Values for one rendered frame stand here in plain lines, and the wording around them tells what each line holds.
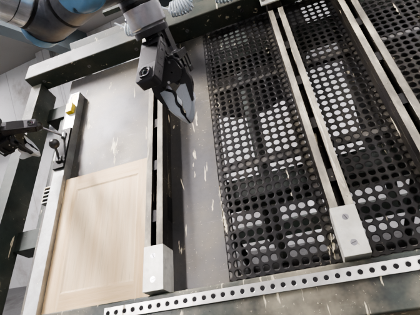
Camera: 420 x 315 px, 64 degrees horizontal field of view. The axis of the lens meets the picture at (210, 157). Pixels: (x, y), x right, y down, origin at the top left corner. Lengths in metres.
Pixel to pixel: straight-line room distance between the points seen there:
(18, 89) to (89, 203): 5.87
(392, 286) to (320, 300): 0.16
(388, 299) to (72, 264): 0.91
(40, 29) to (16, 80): 6.40
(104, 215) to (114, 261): 0.17
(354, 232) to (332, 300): 0.17
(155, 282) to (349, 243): 0.50
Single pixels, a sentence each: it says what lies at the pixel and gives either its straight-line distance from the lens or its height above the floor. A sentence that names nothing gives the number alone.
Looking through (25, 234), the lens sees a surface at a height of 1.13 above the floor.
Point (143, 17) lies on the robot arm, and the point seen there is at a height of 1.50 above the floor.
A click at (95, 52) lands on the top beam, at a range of 1.71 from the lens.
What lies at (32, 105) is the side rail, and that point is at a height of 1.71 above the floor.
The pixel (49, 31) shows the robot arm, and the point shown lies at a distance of 0.71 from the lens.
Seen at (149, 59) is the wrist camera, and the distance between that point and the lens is 0.67.
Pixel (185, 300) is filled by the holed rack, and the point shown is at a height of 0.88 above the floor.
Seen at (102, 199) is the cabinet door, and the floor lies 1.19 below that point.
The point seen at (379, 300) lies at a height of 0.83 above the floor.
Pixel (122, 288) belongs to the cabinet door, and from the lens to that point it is 1.08.
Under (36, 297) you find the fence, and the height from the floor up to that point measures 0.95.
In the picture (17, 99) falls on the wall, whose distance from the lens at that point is 7.05.
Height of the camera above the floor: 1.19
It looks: 3 degrees up
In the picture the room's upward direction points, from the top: 14 degrees counter-clockwise
